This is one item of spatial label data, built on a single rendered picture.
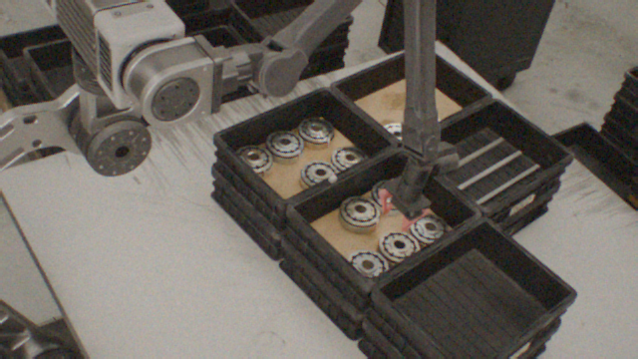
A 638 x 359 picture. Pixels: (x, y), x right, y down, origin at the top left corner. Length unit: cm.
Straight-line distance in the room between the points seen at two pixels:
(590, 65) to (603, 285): 233
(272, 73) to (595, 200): 139
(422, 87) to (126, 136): 62
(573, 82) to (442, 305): 255
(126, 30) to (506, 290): 113
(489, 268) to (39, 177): 122
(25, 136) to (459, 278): 105
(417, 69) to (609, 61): 299
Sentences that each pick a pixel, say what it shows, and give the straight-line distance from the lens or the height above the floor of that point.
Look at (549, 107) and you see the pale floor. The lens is 415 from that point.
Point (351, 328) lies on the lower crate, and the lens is 201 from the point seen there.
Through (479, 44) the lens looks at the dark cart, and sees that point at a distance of 370.
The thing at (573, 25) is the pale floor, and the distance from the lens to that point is 485.
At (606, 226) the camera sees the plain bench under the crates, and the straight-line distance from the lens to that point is 255.
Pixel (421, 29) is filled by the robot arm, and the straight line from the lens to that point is 170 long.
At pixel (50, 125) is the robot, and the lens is 182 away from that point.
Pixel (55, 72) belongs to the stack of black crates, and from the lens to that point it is 306.
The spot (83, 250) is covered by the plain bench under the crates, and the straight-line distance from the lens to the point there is 217.
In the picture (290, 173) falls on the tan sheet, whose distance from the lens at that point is 220.
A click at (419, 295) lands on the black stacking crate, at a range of 200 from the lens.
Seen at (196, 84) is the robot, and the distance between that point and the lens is 142.
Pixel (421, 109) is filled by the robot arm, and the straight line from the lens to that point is 176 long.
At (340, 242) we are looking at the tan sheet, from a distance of 205.
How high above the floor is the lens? 235
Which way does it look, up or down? 43 degrees down
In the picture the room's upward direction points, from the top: 11 degrees clockwise
